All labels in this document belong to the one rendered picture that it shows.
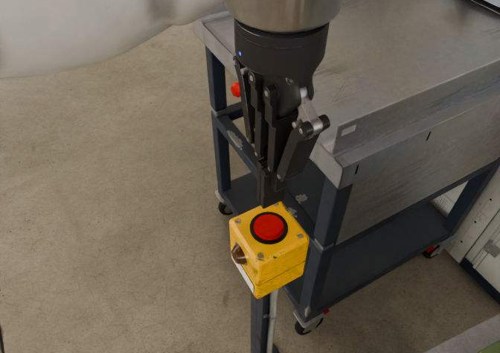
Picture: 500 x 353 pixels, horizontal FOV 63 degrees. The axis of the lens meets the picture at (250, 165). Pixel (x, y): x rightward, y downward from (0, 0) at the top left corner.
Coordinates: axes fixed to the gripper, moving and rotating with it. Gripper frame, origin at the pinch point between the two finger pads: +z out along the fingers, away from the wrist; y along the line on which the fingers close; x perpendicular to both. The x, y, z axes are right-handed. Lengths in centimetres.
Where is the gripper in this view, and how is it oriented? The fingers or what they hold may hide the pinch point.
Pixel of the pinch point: (271, 181)
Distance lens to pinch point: 46.9
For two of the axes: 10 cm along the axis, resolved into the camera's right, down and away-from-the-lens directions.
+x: -8.7, 3.6, -3.4
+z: 0.0, 6.8, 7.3
